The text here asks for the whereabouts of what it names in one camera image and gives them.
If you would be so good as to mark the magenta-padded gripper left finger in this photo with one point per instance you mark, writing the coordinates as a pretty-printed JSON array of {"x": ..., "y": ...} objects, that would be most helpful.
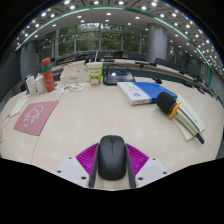
[{"x": 85, "y": 158}]

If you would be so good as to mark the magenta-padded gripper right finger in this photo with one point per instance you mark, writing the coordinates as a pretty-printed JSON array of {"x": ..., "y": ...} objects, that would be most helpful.
[{"x": 138, "y": 159}]

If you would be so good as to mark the black computer mouse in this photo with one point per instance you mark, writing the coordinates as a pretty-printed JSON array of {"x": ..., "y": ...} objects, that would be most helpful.
[{"x": 112, "y": 156}]

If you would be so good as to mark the pink mouse pad white print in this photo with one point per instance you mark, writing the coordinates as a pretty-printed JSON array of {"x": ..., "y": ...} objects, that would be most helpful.
[{"x": 35, "y": 116}]

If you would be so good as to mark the blue and white book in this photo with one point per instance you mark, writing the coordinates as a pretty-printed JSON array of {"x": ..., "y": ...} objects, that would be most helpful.
[{"x": 143, "y": 91}]

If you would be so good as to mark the white booklet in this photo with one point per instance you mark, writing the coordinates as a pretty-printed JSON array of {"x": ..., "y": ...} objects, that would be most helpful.
[{"x": 193, "y": 116}]

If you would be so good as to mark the colourful leaflet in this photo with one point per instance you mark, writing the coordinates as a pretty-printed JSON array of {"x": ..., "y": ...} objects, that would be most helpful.
[{"x": 71, "y": 87}]

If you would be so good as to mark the white paper red heading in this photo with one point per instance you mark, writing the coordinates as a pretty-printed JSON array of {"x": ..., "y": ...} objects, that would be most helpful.
[{"x": 18, "y": 106}]

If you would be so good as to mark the black desk microphone console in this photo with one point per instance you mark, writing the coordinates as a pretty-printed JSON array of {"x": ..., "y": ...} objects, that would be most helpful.
[{"x": 118, "y": 76}]

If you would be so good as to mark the white lidded mug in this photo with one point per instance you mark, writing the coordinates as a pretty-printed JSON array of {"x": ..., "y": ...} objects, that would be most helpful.
[{"x": 40, "y": 83}]

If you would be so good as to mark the white paper cup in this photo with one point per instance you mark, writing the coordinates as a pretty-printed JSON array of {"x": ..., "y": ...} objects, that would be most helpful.
[{"x": 31, "y": 85}]

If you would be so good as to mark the red bottle green band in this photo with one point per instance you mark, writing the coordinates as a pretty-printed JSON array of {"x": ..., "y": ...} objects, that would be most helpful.
[{"x": 48, "y": 75}]

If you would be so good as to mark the long curved conference desk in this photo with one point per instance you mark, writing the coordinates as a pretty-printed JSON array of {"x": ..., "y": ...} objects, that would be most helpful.
[{"x": 173, "y": 71}]

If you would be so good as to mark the dark office chairs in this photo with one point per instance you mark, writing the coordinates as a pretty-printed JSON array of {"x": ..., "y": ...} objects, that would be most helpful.
[{"x": 160, "y": 61}]

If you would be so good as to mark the ceiling lights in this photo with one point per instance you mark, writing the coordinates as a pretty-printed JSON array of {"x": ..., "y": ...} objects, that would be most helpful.
[{"x": 108, "y": 13}]

